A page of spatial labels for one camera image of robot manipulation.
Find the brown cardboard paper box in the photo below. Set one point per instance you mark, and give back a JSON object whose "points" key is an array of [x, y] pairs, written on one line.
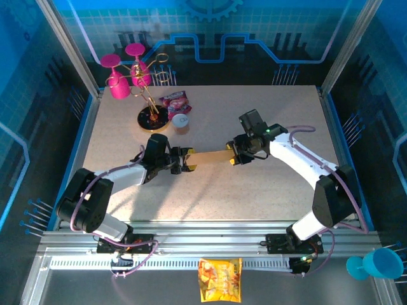
{"points": [[210, 157]]}

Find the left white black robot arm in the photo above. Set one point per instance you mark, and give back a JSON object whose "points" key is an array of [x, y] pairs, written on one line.
{"points": [[127, 176]]}

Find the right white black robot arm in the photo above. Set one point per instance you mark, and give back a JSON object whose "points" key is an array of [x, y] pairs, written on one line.
{"points": [[299, 152]]}

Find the black controller box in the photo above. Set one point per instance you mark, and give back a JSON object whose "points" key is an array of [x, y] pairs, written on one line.
{"points": [[300, 267]]}

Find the small cup white lid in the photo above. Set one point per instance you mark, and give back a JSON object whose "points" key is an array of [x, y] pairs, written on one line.
{"points": [[180, 122]]}

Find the pink snack packet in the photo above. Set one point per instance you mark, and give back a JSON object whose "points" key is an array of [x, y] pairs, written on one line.
{"points": [[176, 103]]}

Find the large pink goblet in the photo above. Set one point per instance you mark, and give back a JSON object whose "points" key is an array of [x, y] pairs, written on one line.
{"points": [[119, 87]]}

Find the small pink goblet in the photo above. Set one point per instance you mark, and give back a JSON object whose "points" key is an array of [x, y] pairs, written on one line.
{"points": [[133, 50]]}

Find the yellow chips bag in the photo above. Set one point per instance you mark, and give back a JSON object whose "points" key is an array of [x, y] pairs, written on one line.
{"points": [[219, 279]]}

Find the blue plastic goblet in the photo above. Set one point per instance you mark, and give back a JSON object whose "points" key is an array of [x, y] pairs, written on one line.
{"points": [[383, 263]]}

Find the aluminium mounting rail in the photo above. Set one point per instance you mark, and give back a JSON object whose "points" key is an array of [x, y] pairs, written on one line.
{"points": [[206, 236]]}

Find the left aluminium table rail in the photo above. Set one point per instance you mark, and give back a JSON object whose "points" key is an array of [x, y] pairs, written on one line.
{"points": [[87, 127]]}

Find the aluminium table rail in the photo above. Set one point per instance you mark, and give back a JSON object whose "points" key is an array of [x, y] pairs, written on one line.
{"points": [[333, 127], [87, 127]]}

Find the right aluminium table rail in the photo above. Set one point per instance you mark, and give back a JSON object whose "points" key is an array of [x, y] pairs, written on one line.
{"points": [[333, 127]]}

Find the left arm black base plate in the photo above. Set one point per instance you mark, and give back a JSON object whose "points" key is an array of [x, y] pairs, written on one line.
{"points": [[143, 243]]}

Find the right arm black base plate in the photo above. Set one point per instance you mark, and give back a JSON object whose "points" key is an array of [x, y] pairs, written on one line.
{"points": [[276, 243]]}

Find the right aluminium frame post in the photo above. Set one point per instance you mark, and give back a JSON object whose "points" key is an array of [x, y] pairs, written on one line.
{"points": [[347, 47]]}

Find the aluminium frame post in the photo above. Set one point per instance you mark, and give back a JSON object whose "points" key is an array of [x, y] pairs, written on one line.
{"points": [[347, 47], [71, 47]]}

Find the left aluminium frame post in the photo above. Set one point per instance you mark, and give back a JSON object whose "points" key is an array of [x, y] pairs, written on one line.
{"points": [[71, 47]]}

